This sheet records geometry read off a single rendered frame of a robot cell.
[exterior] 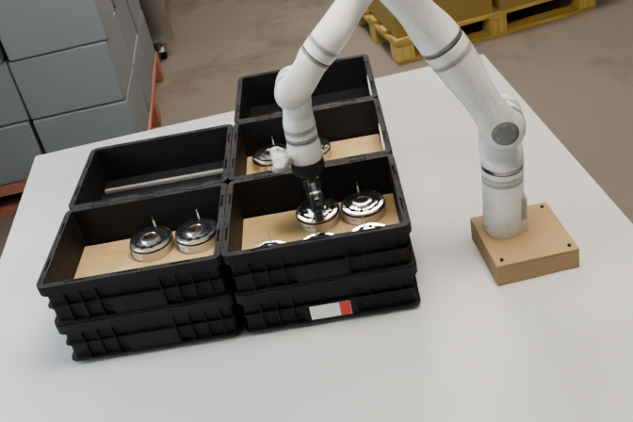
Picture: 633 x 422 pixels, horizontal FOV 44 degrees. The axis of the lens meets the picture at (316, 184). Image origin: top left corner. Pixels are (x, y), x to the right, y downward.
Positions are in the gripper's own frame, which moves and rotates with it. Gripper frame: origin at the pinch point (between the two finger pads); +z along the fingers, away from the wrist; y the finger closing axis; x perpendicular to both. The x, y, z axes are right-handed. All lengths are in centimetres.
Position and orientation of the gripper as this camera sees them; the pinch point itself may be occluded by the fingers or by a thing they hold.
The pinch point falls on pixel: (316, 209)
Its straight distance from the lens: 177.7
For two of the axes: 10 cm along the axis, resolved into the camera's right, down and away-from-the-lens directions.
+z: 1.7, 8.3, 5.3
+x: -9.7, 2.4, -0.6
